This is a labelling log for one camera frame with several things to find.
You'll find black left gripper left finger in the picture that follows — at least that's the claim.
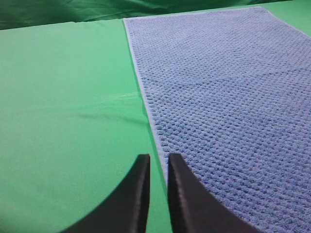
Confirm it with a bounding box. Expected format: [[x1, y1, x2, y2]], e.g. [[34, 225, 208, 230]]
[[63, 154, 151, 233]]

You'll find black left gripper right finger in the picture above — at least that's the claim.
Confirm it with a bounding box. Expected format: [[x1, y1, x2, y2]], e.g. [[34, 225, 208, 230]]
[[168, 153, 259, 233]]

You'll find blue waffle towel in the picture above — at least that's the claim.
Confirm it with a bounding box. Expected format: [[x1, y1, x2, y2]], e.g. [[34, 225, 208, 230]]
[[124, 7, 311, 233]]

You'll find green table cover cloth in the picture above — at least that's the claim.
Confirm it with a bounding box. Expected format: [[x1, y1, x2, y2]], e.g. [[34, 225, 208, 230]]
[[0, 1, 311, 233]]

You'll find green backdrop cloth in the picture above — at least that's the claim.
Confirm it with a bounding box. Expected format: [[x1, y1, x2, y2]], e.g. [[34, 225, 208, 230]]
[[0, 0, 311, 30]]

